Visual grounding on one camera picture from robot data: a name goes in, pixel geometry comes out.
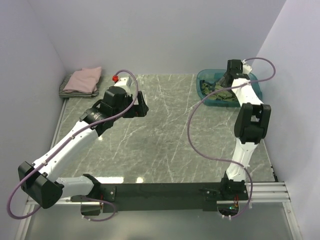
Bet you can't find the green printed tank top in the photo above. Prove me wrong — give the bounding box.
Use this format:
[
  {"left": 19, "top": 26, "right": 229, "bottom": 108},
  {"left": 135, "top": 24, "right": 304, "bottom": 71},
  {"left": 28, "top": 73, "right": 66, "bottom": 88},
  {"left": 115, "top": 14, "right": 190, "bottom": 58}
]
[{"left": 199, "top": 79, "right": 238, "bottom": 103}]

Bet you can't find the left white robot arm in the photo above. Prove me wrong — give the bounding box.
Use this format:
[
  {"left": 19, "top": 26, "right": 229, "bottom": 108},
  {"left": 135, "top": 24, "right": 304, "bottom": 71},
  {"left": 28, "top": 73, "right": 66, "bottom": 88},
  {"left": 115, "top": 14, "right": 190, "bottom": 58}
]
[{"left": 18, "top": 86, "right": 149, "bottom": 209}]

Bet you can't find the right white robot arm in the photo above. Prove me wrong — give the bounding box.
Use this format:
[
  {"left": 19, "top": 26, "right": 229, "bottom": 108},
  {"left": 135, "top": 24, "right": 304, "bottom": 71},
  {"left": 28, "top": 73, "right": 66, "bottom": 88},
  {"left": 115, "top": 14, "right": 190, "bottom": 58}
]
[{"left": 219, "top": 59, "right": 271, "bottom": 200}]

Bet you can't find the pink folded tank top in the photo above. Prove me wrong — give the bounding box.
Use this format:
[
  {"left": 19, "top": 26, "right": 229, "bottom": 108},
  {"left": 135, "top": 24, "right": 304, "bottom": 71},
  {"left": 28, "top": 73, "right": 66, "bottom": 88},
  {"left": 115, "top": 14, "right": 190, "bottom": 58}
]
[{"left": 63, "top": 66, "right": 102, "bottom": 94}]

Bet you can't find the striped folded tank top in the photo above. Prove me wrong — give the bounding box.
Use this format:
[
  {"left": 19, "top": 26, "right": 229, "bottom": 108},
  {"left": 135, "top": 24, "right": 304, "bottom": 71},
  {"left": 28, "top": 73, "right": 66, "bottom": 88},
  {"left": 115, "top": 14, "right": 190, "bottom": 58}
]
[{"left": 58, "top": 74, "right": 99, "bottom": 99}]

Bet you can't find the teal plastic bin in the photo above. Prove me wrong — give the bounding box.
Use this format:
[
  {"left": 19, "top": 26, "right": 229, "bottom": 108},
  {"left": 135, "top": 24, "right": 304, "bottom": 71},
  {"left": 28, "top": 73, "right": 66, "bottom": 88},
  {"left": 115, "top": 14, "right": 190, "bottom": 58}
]
[{"left": 196, "top": 68, "right": 263, "bottom": 108}]

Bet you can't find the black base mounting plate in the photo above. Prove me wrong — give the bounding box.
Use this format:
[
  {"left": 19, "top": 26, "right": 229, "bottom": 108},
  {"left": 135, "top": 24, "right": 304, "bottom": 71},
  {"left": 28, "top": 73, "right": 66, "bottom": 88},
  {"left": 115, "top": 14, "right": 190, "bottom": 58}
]
[{"left": 70, "top": 174, "right": 251, "bottom": 216}]

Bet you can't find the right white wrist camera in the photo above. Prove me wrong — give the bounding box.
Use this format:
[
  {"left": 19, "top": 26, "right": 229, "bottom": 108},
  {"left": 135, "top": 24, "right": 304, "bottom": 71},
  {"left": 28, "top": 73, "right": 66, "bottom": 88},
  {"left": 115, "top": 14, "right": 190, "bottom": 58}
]
[{"left": 241, "top": 59, "right": 253, "bottom": 75}]

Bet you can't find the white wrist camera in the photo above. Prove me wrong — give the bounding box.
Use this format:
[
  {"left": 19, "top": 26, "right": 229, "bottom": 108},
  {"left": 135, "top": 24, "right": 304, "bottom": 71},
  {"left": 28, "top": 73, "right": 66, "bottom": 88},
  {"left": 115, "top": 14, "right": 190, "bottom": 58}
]
[
  {"left": 241, "top": 59, "right": 253, "bottom": 75},
  {"left": 112, "top": 75, "right": 133, "bottom": 95}
]

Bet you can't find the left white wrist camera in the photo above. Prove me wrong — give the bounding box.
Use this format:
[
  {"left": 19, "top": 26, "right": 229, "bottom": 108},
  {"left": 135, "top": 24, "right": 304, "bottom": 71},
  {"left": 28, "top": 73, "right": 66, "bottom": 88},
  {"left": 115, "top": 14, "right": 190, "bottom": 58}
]
[{"left": 112, "top": 75, "right": 133, "bottom": 95}]

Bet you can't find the aluminium rail frame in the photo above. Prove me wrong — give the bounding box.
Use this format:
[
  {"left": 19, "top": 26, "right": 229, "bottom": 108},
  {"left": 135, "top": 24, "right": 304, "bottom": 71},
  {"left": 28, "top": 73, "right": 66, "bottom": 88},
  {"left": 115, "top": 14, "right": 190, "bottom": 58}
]
[{"left": 14, "top": 99, "right": 292, "bottom": 238}]

